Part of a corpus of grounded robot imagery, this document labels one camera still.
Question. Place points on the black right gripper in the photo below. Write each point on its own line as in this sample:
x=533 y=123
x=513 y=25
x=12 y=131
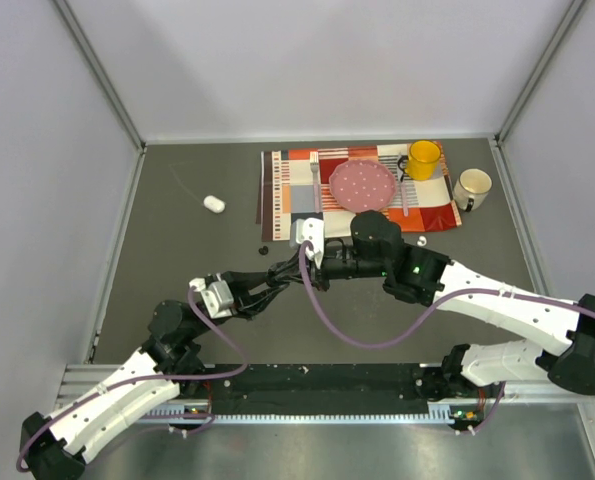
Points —
x=317 y=277

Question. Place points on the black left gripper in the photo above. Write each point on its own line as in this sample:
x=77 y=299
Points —
x=248 y=303

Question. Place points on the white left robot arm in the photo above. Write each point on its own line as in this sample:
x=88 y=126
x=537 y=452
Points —
x=61 y=444

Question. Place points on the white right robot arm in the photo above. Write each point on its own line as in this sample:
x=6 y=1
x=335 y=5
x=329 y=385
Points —
x=556 y=338

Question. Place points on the white earbud case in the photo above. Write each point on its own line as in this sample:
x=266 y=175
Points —
x=214 y=204

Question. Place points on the colourful patterned placemat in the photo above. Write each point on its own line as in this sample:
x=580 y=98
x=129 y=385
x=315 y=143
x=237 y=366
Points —
x=286 y=191

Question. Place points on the pink polka dot plate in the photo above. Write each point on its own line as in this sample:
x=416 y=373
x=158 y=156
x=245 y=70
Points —
x=362 y=185

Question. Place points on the pink fork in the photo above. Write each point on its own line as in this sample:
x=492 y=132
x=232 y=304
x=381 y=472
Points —
x=314 y=164

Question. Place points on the pink knife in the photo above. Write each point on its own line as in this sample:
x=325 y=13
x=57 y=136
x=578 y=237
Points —
x=403 y=193

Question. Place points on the yellow mug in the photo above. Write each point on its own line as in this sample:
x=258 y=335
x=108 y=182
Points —
x=423 y=158

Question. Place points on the white enamel mug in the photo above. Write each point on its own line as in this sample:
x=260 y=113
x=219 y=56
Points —
x=471 y=189

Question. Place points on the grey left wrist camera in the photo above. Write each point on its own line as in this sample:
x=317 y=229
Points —
x=215 y=294

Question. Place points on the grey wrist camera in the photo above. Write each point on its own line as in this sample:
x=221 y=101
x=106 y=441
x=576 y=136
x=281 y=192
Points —
x=215 y=294
x=312 y=232

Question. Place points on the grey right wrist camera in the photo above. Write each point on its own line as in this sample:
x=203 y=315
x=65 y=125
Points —
x=312 y=232

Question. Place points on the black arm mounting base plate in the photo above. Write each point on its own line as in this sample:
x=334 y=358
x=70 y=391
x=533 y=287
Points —
x=319 y=389

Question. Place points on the slotted grey cable duct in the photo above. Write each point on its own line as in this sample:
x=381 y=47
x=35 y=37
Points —
x=435 y=414

